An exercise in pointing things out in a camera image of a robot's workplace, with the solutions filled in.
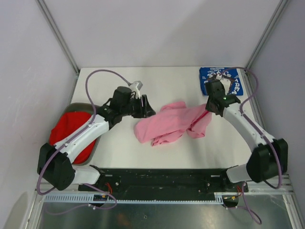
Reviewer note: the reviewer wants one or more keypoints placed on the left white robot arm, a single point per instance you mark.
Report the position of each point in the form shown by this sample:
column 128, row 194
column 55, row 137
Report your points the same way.
column 55, row 163

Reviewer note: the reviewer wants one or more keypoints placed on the pink t shirt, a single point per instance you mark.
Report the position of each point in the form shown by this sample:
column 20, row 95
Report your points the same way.
column 171, row 122

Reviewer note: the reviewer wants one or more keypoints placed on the red t shirt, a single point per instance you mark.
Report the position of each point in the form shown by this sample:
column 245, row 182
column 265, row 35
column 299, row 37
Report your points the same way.
column 68, row 123

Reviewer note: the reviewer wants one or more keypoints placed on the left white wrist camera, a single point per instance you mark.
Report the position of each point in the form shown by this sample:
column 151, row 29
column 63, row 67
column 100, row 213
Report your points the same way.
column 135, row 88

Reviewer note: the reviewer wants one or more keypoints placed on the left aluminium frame post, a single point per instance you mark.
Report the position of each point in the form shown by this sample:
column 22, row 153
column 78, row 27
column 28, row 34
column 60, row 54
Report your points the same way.
column 57, row 34

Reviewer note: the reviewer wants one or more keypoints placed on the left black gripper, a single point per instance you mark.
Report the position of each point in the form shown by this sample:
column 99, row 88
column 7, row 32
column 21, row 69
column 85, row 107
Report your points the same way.
column 145, row 111

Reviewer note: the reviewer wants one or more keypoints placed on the right aluminium frame post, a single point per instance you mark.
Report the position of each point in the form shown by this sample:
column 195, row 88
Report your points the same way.
column 275, row 18

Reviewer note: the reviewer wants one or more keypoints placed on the grey plastic tray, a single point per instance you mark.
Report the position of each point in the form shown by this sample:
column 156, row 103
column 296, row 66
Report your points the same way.
column 78, row 107

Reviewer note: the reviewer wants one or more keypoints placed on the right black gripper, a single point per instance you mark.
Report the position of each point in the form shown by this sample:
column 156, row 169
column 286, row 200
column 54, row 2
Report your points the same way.
column 208, row 107

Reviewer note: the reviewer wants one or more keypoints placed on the aluminium frame post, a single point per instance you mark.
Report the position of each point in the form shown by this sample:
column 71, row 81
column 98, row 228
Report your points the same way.
column 57, row 34
column 275, row 18

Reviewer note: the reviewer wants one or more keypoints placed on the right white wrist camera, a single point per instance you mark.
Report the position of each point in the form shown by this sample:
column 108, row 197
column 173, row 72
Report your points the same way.
column 225, row 82

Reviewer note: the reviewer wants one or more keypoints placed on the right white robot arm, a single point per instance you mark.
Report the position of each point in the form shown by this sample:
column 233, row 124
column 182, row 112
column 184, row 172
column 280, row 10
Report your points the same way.
column 269, row 157

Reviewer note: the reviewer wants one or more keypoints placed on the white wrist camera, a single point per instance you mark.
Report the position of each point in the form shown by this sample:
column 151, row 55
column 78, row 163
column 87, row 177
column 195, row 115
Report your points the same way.
column 135, row 88
column 225, row 82

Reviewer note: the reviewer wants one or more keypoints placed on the folded blue printed t shirt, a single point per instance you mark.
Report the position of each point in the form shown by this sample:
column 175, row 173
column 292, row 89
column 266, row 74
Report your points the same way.
column 207, row 74

